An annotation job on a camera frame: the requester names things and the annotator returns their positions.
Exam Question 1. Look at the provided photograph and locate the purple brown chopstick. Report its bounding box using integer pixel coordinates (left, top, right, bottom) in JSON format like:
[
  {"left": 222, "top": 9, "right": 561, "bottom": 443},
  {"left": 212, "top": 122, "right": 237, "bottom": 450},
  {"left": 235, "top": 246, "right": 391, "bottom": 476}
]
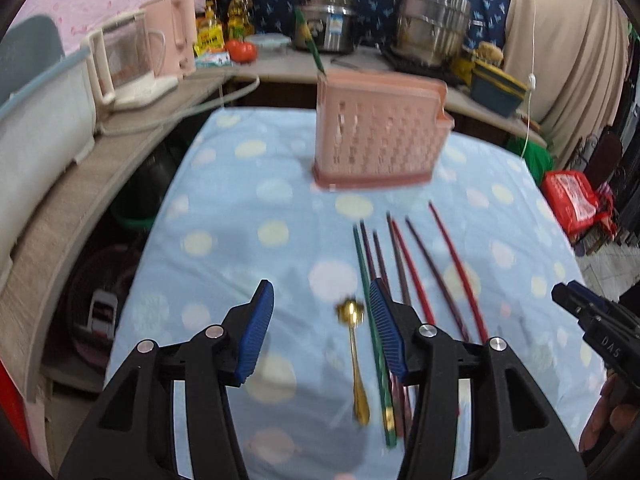
[{"left": 405, "top": 217, "right": 472, "bottom": 342}]

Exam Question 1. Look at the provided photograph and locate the red chopstick dark band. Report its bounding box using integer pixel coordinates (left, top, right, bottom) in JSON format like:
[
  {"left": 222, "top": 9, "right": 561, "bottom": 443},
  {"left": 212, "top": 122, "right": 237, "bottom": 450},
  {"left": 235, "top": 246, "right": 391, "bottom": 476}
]
[{"left": 428, "top": 202, "right": 489, "bottom": 342}]

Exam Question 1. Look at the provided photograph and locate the green chopstick gold band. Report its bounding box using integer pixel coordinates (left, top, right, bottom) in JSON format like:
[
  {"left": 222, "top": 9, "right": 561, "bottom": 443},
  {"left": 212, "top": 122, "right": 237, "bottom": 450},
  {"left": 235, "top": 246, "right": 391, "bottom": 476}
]
[{"left": 294, "top": 8, "right": 326, "bottom": 77}]

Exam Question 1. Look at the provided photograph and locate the gold flower spoon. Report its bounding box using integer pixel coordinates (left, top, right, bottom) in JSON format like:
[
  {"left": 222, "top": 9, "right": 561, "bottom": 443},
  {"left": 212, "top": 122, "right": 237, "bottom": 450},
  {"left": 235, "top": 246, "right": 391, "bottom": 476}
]
[{"left": 335, "top": 298, "right": 371, "bottom": 426}]

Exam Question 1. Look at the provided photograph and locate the brown chopstick gold band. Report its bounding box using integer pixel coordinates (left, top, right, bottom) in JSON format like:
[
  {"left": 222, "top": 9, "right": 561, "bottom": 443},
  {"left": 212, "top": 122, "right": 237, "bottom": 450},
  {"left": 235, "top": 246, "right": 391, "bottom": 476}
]
[{"left": 386, "top": 212, "right": 411, "bottom": 306}]

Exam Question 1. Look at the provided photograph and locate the red chopstick black band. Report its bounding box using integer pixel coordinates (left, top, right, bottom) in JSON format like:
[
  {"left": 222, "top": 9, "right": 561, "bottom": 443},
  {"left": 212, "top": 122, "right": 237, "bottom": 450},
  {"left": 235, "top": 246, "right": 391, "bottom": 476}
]
[{"left": 390, "top": 218, "right": 435, "bottom": 325}]

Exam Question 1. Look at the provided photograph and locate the dark maroon chopstick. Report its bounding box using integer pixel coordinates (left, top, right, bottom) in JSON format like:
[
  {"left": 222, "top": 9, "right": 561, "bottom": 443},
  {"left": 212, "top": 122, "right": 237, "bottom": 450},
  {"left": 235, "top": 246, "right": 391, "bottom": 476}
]
[
  {"left": 372, "top": 230, "right": 412, "bottom": 441},
  {"left": 359, "top": 220, "right": 378, "bottom": 281}
]

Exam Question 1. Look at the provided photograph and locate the red plastic bag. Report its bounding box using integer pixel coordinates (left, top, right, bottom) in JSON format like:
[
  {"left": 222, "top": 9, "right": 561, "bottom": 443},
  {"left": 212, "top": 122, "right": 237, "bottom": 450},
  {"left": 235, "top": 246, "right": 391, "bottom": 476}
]
[{"left": 541, "top": 170, "right": 614, "bottom": 240}]

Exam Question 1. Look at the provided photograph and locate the blue spotted tablecloth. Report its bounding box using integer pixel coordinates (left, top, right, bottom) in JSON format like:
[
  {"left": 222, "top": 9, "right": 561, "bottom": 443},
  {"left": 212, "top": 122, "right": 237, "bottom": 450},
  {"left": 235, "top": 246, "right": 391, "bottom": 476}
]
[{"left": 108, "top": 108, "right": 604, "bottom": 479}]

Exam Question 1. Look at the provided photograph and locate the green plastic bag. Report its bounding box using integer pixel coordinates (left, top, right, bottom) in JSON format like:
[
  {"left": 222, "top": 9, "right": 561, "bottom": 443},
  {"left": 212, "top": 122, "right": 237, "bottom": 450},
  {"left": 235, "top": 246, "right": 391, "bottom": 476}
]
[{"left": 506, "top": 136, "right": 554, "bottom": 185}]

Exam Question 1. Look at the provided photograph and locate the pink perforated utensil holder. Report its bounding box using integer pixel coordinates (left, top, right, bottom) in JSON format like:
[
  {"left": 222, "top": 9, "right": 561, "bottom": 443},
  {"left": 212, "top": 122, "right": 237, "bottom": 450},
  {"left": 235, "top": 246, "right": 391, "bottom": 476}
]
[{"left": 312, "top": 70, "right": 454, "bottom": 190}]

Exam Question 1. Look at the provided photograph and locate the brown loofah sponge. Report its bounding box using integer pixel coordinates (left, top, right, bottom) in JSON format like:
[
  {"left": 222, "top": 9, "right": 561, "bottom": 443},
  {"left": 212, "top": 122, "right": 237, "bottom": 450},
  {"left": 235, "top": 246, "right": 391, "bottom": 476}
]
[{"left": 474, "top": 41, "right": 504, "bottom": 67}]

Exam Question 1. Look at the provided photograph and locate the black induction cooker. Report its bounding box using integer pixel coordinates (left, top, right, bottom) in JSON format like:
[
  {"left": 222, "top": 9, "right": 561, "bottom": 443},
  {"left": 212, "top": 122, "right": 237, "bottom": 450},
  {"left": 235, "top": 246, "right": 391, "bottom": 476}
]
[{"left": 381, "top": 44, "right": 463, "bottom": 87}]

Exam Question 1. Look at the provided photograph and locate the beige curtain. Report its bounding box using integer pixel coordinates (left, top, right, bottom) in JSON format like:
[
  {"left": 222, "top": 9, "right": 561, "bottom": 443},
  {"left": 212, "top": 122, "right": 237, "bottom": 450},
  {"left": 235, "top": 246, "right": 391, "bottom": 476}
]
[{"left": 503, "top": 0, "right": 629, "bottom": 166}]

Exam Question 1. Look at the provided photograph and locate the blue white snack packet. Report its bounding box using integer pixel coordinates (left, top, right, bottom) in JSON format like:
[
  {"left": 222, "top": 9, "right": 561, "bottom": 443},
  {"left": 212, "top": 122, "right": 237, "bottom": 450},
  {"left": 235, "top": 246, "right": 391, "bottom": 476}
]
[{"left": 195, "top": 51, "right": 233, "bottom": 68}]

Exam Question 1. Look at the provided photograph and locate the red tomato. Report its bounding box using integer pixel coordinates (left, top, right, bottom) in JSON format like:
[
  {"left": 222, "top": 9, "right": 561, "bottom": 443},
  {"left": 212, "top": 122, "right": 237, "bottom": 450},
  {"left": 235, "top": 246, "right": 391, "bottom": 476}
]
[{"left": 224, "top": 39, "right": 258, "bottom": 64}]

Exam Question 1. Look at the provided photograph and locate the clear food container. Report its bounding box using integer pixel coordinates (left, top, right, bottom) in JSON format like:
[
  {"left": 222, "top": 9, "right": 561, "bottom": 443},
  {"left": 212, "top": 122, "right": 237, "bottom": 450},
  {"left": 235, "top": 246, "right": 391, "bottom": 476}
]
[{"left": 245, "top": 32, "right": 292, "bottom": 56}]

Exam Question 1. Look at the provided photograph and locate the white glass kettle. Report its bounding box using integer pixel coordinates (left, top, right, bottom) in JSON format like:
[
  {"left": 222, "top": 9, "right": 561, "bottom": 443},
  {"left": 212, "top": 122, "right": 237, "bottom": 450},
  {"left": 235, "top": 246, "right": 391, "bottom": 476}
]
[{"left": 84, "top": 10, "right": 178, "bottom": 112}]

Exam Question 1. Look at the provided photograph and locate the stainless steamer pot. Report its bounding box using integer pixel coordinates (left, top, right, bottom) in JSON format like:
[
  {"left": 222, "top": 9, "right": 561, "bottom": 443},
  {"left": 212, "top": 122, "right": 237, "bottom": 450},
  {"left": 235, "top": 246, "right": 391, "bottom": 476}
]
[{"left": 389, "top": 0, "right": 484, "bottom": 67}]

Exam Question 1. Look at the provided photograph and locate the yellow oil bottle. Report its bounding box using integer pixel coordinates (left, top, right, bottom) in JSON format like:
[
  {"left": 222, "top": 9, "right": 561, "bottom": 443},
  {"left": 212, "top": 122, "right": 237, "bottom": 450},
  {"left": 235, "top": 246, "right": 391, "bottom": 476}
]
[{"left": 227, "top": 0, "right": 255, "bottom": 40}]

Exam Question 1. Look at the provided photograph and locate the pink electric kettle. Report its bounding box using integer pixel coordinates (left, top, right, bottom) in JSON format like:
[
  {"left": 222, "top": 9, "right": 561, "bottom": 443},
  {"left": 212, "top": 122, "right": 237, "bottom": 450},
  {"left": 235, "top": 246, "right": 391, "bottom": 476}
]
[{"left": 141, "top": 0, "right": 198, "bottom": 79}]

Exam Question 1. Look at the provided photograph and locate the white cable with switch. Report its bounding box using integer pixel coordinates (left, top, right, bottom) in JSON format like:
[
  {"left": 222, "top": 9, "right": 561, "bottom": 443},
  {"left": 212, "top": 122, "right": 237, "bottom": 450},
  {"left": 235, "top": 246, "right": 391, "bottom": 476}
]
[{"left": 519, "top": 0, "right": 542, "bottom": 162}]

